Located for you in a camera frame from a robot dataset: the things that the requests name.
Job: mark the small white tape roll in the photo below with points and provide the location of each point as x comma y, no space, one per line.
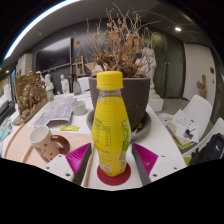
79,108

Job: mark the colourful book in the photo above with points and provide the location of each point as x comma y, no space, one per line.
5,130

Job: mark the white cabinet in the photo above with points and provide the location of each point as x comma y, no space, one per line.
24,65

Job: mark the dry plant in grey pot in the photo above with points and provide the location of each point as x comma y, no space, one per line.
136,100

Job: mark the dark wall screen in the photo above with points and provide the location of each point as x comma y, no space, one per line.
53,55

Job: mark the open newspaper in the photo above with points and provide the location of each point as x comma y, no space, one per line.
56,111

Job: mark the white pedestal block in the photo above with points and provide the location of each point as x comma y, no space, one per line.
156,104

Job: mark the small yellow tube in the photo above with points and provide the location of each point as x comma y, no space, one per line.
69,128

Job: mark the tall white plaster statue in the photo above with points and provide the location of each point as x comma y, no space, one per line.
150,63

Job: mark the black boxes stack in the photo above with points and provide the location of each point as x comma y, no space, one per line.
6,111

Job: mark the white chair with papers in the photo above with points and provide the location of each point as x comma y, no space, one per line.
200,108

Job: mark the grey spray bottle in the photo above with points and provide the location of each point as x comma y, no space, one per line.
76,88

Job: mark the white plaster bust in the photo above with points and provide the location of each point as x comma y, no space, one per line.
64,84
49,82

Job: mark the yellow drink bottle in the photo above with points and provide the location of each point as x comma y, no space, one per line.
110,133

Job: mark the wooden easel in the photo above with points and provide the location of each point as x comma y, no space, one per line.
79,68

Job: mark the wooden mannequin figure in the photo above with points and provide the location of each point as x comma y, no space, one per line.
201,86

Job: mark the flat round red coaster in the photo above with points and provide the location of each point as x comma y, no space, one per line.
115,180

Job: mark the white ceiling light strip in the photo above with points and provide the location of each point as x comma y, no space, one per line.
33,25

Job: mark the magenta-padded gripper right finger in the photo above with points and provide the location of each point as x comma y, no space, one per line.
148,160

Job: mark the black backpack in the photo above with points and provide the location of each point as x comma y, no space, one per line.
210,150

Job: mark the dark double door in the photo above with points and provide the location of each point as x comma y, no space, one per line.
173,66

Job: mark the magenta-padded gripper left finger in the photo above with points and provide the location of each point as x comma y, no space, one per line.
76,159

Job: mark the green cup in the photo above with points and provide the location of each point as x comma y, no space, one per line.
50,95

